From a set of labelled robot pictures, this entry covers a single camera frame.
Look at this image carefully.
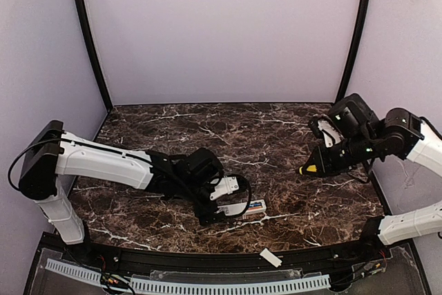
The left black frame post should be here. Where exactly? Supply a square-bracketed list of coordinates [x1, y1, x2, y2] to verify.
[74, 0, 113, 113]

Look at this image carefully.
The right black frame post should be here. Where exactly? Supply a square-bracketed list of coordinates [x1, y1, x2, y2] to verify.
[335, 0, 369, 103]

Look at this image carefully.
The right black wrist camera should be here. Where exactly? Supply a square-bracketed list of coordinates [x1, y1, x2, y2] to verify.
[308, 115, 344, 148]

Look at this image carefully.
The yellow handled screwdriver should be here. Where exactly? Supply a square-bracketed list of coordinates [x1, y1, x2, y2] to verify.
[299, 164, 317, 175]

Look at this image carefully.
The black front table rail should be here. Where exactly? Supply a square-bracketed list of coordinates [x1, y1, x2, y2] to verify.
[70, 240, 392, 278]

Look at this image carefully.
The white slotted cable duct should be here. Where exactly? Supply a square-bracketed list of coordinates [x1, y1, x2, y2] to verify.
[45, 258, 331, 294]

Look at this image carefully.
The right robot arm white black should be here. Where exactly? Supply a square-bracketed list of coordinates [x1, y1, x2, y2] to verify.
[299, 93, 441, 248]

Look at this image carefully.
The white remote control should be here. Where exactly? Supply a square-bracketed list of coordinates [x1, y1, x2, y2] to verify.
[218, 200, 265, 218]

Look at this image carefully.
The black frame post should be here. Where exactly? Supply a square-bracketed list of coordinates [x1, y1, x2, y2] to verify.
[74, 0, 113, 113]
[335, 0, 369, 103]

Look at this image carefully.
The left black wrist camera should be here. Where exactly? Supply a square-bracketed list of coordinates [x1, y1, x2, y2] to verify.
[210, 175, 252, 204]

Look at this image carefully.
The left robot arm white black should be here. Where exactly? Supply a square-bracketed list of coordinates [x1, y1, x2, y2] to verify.
[13, 120, 235, 245]

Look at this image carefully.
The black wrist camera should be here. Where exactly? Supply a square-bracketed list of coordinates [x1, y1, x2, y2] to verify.
[210, 175, 252, 204]
[308, 115, 344, 148]

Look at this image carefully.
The white battery cover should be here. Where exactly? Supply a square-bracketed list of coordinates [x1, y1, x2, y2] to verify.
[260, 248, 282, 268]

